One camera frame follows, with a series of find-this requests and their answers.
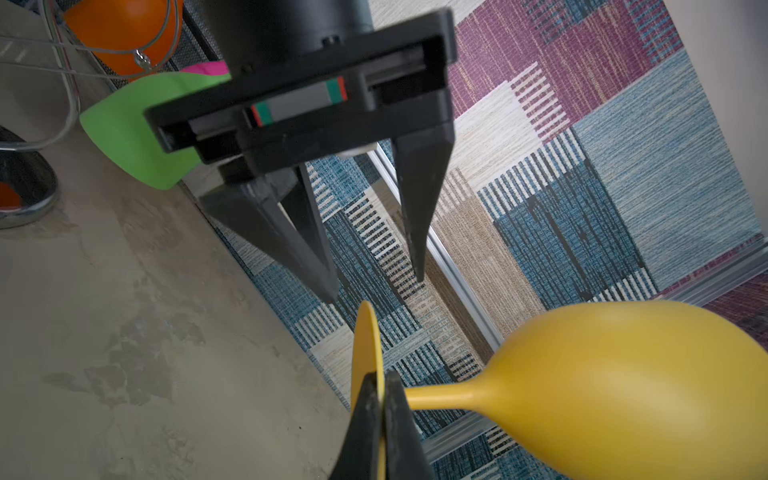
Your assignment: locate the green plastic wine glass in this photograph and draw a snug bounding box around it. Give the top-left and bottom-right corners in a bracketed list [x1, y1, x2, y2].
[79, 72, 231, 190]

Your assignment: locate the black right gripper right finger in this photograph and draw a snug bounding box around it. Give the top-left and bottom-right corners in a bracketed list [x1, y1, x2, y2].
[383, 371, 434, 480]

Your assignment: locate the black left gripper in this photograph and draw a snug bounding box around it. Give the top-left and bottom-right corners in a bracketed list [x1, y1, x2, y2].
[145, 7, 457, 303]

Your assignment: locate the pink plastic wine glass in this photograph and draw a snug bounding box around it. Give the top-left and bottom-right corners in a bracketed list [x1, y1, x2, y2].
[181, 61, 229, 76]

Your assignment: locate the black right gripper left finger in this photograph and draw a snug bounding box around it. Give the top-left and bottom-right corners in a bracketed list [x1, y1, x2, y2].
[329, 373, 383, 480]

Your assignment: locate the yellow plastic wine glass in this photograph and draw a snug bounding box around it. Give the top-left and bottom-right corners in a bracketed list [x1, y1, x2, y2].
[351, 300, 767, 479]

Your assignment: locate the chrome wire wine glass rack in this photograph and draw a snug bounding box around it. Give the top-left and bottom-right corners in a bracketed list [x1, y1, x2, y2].
[1, 1, 180, 230]

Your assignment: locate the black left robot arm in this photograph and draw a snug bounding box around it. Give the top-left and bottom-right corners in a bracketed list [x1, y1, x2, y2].
[144, 1, 457, 303]

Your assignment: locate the orange plastic wine glass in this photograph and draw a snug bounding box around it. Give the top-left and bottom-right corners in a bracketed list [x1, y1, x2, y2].
[63, 0, 184, 76]

